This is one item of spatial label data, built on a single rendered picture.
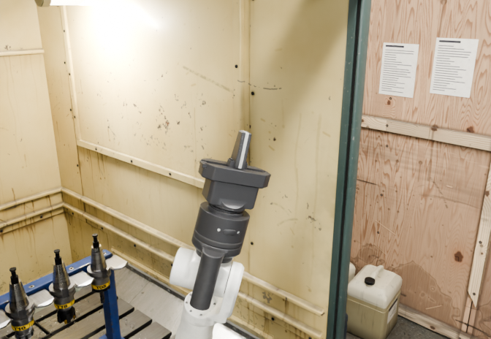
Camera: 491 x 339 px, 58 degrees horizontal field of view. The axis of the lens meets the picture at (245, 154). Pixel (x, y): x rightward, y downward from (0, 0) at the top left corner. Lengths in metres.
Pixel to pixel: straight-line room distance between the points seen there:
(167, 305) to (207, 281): 1.09
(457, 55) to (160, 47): 1.65
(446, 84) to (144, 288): 1.85
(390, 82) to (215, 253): 2.17
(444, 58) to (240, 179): 2.04
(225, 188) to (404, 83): 2.11
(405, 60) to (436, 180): 0.71
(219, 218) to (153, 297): 1.18
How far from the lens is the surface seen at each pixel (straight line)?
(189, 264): 0.78
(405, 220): 2.96
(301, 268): 1.34
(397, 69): 2.76
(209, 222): 0.74
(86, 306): 1.79
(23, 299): 1.26
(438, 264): 2.98
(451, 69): 2.65
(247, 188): 0.74
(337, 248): 1.24
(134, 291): 1.95
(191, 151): 1.49
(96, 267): 1.34
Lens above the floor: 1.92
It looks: 18 degrees down
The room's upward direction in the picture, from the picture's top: straight up
